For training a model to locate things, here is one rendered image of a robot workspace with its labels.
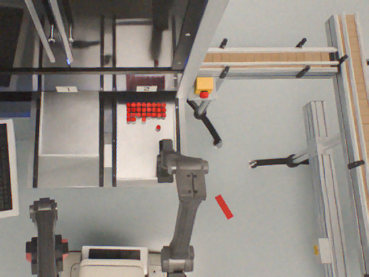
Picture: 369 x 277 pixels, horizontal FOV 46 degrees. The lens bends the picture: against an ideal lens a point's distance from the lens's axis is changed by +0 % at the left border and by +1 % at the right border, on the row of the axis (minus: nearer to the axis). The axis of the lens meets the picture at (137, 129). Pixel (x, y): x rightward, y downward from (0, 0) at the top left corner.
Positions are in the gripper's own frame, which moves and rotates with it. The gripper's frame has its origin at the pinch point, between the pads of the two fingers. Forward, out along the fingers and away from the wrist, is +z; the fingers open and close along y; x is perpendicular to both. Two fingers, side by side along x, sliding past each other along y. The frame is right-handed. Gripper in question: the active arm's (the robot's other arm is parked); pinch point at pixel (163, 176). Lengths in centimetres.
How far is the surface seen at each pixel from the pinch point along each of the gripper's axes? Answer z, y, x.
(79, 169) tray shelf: 1.7, 3.9, 36.6
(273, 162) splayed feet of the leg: 76, 29, -76
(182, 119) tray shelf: -0.9, 26.5, -9.4
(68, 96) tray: -2, 37, 42
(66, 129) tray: -0.6, 21.6, 42.6
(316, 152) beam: 34, 22, -84
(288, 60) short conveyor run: -9, 52, -59
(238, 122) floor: 84, 60, -59
